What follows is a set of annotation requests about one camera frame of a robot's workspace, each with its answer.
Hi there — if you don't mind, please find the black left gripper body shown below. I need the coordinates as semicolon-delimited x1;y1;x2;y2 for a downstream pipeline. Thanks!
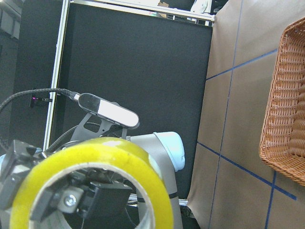
0;139;134;222

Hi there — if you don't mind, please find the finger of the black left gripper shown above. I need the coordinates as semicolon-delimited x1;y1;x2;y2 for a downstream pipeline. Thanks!
30;181;132;222

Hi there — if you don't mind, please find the yellow tape roll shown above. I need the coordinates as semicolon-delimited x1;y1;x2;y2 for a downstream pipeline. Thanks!
9;137;174;229

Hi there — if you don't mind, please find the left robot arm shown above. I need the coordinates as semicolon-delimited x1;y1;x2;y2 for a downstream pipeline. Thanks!
55;132;184;229

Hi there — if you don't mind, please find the brown wicker basket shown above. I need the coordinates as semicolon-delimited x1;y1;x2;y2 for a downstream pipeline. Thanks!
259;18;305;186

